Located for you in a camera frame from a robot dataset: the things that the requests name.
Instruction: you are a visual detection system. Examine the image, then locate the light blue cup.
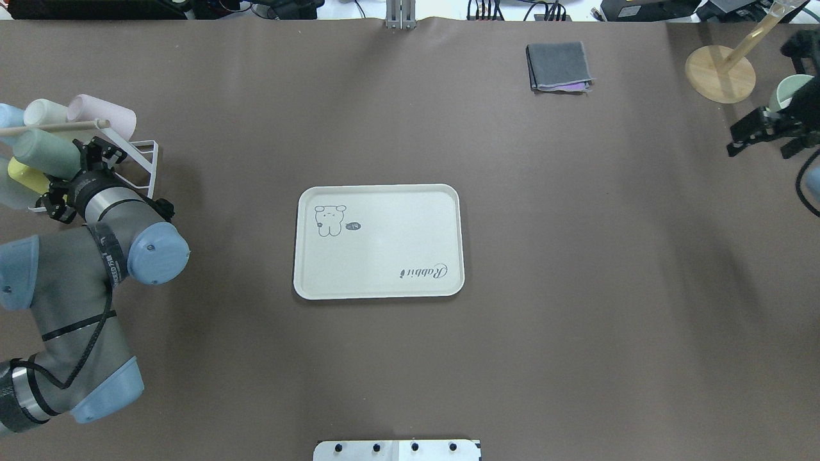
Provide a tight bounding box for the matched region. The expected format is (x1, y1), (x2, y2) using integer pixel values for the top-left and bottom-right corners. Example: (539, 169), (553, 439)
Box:
(0, 103), (24, 129)

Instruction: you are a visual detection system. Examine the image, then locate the grey folded cloth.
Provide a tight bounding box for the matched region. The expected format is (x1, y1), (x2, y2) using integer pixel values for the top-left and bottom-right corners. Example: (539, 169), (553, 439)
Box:
(525, 41), (594, 93)

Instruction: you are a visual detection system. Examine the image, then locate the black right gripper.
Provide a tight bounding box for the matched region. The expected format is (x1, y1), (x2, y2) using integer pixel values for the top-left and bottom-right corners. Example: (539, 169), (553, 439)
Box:
(726, 76), (819, 158)

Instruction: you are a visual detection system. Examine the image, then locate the green cup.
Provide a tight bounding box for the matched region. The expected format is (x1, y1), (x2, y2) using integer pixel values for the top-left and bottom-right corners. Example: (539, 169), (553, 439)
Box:
(13, 129), (80, 180)

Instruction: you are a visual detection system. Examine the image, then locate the pink cup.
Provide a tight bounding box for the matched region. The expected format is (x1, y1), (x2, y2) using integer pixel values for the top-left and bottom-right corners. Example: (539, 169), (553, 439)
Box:
(65, 94), (137, 141)

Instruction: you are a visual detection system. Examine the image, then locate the cream white cup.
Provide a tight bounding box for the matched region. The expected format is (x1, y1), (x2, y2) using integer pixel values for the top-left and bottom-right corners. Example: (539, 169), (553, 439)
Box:
(23, 99), (67, 126)

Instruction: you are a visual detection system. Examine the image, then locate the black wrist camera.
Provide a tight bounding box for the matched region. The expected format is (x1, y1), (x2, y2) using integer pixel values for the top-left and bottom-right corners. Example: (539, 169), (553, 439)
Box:
(147, 198), (176, 223)
(780, 29), (819, 76)

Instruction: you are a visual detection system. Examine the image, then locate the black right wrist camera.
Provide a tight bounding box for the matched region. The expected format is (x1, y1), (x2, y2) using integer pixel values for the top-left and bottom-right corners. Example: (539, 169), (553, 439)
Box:
(780, 29), (819, 76)

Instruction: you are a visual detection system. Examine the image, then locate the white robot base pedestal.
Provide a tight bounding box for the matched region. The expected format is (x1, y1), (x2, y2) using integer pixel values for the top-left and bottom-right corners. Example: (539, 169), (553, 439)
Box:
(313, 439), (482, 460)

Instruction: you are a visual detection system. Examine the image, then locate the cream rabbit tray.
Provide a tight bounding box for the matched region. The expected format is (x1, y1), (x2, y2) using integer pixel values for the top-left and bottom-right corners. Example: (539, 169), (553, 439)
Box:
(293, 184), (466, 300)

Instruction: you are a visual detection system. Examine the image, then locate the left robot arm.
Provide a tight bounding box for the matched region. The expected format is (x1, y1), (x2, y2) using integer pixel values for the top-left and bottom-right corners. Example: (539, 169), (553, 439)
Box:
(1, 138), (190, 435)

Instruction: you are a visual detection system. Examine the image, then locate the yellow cup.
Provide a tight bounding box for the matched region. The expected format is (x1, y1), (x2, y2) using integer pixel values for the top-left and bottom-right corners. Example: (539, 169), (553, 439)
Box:
(7, 158), (50, 195)

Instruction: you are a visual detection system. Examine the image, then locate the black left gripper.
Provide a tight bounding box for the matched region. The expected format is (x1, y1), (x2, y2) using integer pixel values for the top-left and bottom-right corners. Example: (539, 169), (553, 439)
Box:
(35, 141), (128, 224)

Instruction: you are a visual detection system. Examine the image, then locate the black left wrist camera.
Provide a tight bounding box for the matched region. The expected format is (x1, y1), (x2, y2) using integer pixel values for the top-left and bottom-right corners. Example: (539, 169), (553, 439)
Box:
(147, 198), (176, 223)

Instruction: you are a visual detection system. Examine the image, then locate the white wire cup rack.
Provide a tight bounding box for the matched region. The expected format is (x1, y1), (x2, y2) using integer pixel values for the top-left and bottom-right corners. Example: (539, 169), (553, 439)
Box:
(2, 118), (159, 222)

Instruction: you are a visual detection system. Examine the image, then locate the green bowl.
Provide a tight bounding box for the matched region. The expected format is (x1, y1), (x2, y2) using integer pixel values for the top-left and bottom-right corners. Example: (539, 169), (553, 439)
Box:
(768, 74), (814, 113)

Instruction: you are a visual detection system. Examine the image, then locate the aluminium frame post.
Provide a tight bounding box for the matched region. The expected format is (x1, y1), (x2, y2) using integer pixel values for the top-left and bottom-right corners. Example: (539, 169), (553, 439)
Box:
(384, 0), (418, 30)

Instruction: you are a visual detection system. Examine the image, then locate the wooden cup tree stand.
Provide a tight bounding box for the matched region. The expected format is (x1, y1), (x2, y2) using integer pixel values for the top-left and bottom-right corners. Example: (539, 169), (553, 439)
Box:
(684, 1), (806, 103)

